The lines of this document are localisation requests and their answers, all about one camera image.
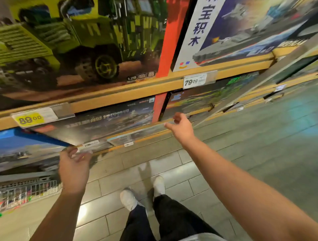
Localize person's left hand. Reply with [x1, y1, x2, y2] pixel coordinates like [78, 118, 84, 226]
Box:
[59, 145, 93, 195]

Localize person's right hand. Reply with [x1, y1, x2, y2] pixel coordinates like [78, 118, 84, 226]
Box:
[164, 112, 196, 149]

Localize dark aircraft carrier box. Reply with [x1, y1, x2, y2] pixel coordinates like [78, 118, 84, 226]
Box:
[35, 95, 157, 146]

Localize blue helicopter box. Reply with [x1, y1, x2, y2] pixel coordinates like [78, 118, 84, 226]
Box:
[0, 126, 73, 172]

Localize purple 055 warship box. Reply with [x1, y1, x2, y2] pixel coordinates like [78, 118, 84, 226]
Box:
[171, 0, 318, 72]

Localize green armoured truck box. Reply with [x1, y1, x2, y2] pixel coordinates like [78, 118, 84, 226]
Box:
[0, 0, 190, 111]

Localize person's left forearm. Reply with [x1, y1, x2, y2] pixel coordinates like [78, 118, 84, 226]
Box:
[30, 189, 85, 241]

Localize person's black trousers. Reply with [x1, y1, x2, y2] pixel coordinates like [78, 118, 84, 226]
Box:
[119, 194, 222, 241]

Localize person's grey clothing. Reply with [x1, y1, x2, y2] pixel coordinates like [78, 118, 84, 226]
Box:
[179, 232, 227, 241]

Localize wooden shelf unit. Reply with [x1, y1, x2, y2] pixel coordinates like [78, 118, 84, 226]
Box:
[0, 45, 318, 155]

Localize white wire display rack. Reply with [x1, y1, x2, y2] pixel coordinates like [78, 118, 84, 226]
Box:
[0, 171, 63, 213]

